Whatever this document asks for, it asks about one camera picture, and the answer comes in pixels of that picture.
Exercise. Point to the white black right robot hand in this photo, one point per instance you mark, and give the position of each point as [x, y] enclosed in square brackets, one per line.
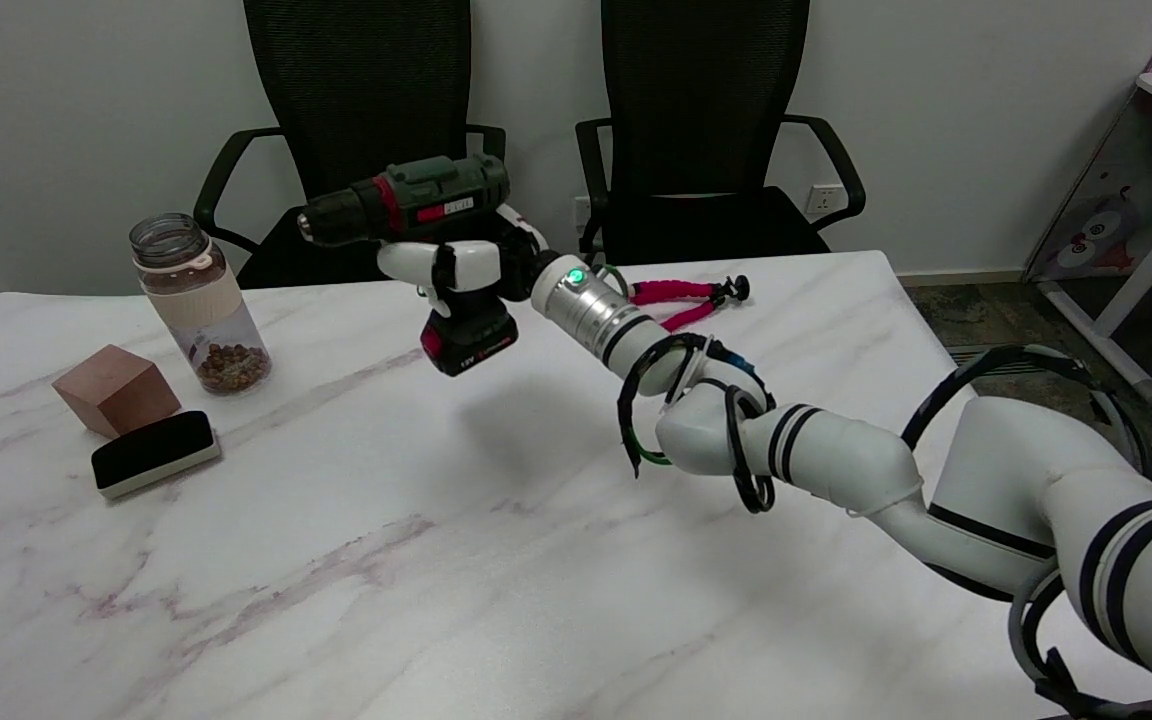
[471, 265]

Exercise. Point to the green red power screwdriver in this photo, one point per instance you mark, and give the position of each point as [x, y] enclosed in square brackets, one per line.
[416, 200]

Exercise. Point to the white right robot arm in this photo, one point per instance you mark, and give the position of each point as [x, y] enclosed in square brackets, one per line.
[836, 455]

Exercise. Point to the black mesh office chair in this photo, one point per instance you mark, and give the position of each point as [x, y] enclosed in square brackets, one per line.
[701, 110]
[366, 100]

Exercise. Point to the pink flexible mini tripod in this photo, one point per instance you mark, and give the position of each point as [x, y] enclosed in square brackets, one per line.
[681, 290]

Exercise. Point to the glass jar with brown beans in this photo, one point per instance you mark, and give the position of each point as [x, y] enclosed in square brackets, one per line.
[206, 310]

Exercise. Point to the black white board eraser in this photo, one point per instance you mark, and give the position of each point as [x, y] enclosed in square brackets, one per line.
[151, 452]

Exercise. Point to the brown wooden cube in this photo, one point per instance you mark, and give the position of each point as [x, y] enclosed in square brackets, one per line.
[118, 392]

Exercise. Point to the dark floor vent grille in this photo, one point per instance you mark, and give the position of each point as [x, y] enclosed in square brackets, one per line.
[976, 357]

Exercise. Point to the grey panel with cartoon owl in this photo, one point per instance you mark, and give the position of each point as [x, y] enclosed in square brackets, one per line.
[1101, 225]

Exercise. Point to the white wall power socket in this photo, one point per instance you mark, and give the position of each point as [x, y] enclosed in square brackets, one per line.
[824, 199]
[582, 212]

